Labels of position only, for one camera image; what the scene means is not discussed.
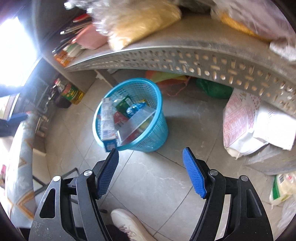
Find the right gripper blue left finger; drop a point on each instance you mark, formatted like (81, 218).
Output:
(106, 173)

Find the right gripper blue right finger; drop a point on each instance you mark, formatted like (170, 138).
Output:
(195, 172)

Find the small white blue box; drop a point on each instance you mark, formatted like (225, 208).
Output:
(107, 127)

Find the clear zip bag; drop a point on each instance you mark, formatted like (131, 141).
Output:
(135, 126)

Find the red snack bag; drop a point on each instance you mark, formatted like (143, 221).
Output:
(119, 119)

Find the blue wrapper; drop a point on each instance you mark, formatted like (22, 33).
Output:
(135, 108)

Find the green plastic bottle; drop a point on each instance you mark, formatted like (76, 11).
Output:
(122, 104)

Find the blue plastic trash basket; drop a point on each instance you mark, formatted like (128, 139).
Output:
(139, 90)

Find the white shoe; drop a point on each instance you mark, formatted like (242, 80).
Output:
(129, 224)

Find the white sack on floor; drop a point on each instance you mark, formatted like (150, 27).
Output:
(250, 123)

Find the fruit pattern tablecloth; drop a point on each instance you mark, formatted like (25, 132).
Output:
(17, 193)

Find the cooking oil bottle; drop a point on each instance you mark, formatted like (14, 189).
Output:
(68, 91)

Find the perforated metal shelf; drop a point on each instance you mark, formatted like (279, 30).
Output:
(201, 47)

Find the pink plastic basin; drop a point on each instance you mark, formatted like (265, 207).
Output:
(90, 38)

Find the bag of yellow grain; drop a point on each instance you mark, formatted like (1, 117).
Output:
(125, 22)

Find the purple plastic bag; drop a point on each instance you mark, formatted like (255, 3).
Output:
(260, 19)

